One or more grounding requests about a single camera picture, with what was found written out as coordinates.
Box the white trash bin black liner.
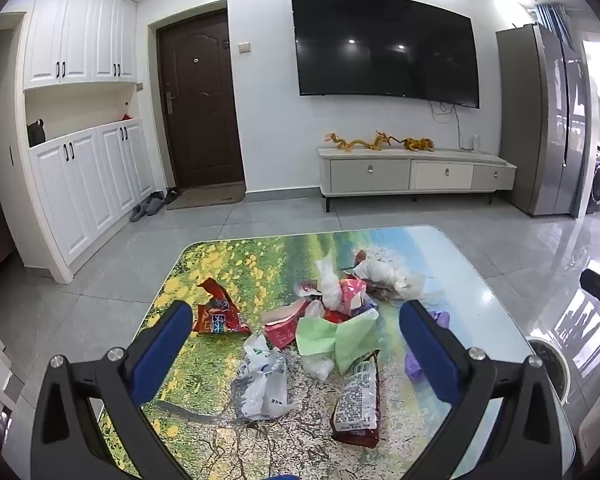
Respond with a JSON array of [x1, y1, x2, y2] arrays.
[[525, 337, 573, 406]]

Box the pink wrapper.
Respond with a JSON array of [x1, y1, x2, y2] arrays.
[[337, 277, 376, 317]]

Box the white built-in shoe cabinet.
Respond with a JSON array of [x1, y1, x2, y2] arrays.
[[0, 0, 156, 283]]

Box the dark red snack packet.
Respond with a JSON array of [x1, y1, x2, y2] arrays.
[[330, 350, 382, 447]]

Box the red snack wrapper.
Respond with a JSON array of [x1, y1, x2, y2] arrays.
[[192, 277, 252, 337]]

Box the white printed plastic bag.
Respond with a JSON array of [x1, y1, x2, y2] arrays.
[[232, 334, 293, 422]]

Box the crumpled white plastic bag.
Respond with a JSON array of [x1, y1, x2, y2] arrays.
[[352, 249, 426, 296]]

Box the brown door mat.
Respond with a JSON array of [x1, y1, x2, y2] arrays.
[[167, 183, 247, 210]]

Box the round printed lid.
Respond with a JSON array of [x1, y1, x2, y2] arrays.
[[293, 280, 323, 301]]

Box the golden tiger figurine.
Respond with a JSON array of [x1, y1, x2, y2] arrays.
[[400, 136, 436, 153]]

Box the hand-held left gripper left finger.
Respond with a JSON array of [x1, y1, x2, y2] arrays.
[[30, 301, 195, 480]]

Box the purple plastic bag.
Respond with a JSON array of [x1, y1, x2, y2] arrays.
[[404, 310, 452, 386]]

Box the television cables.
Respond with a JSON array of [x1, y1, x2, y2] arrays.
[[427, 100, 473, 151]]

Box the silver refrigerator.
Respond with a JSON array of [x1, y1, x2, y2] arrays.
[[496, 23, 593, 218]]

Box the clear red-printed wrapper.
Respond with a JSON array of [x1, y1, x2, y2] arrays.
[[365, 282, 406, 303]]

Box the white television stand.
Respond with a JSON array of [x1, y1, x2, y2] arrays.
[[317, 146, 517, 212]]

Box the green paper bag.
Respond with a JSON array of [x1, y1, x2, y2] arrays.
[[295, 307, 381, 376]]

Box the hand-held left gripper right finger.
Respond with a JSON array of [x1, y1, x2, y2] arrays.
[[398, 300, 579, 480]]

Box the blue curtain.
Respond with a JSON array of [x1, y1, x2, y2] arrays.
[[534, 4, 576, 51]]

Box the pink red packet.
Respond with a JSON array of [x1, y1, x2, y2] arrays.
[[262, 300, 313, 350]]

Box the dark brown entrance door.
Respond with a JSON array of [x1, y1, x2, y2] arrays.
[[156, 9, 246, 191]]

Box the twisted white plastic bag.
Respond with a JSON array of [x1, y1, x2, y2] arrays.
[[314, 257, 351, 318]]

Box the large black wall television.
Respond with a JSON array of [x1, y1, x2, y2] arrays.
[[290, 0, 481, 109]]

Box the clear plastic bag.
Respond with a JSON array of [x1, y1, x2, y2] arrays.
[[299, 352, 336, 382]]

